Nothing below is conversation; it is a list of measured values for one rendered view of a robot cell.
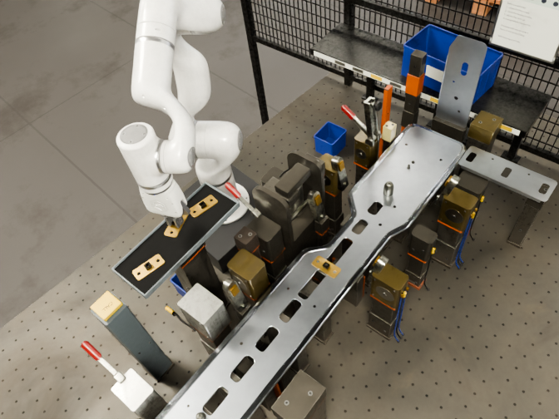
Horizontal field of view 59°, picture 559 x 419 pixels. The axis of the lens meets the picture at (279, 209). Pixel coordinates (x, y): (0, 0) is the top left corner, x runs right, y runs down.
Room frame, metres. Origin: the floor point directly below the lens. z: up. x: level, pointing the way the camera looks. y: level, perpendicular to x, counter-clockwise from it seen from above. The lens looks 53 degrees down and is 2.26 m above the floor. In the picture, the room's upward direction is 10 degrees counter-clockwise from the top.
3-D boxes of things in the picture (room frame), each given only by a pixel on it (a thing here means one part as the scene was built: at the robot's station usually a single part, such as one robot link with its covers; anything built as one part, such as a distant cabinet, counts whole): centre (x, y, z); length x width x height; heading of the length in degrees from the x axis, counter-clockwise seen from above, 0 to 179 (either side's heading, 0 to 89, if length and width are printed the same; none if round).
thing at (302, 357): (0.58, 0.05, 0.84); 0.12 x 0.05 x 0.29; 43
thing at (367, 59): (1.49, -0.62, 1.02); 0.90 x 0.22 x 0.03; 43
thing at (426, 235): (0.78, -0.43, 0.84); 0.10 x 0.05 x 0.29; 43
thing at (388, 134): (1.19, -0.42, 0.88); 0.04 x 0.04 x 0.37; 43
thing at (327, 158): (1.07, -0.18, 0.88); 0.11 x 0.07 x 0.37; 43
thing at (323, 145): (1.48, -0.26, 0.75); 0.11 x 0.10 x 0.09; 133
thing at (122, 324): (0.63, 0.48, 0.92); 0.08 x 0.08 x 0.44; 43
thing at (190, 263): (0.81, 0.29, 0.92); 0.10 x 0.08 x 0.45; 133
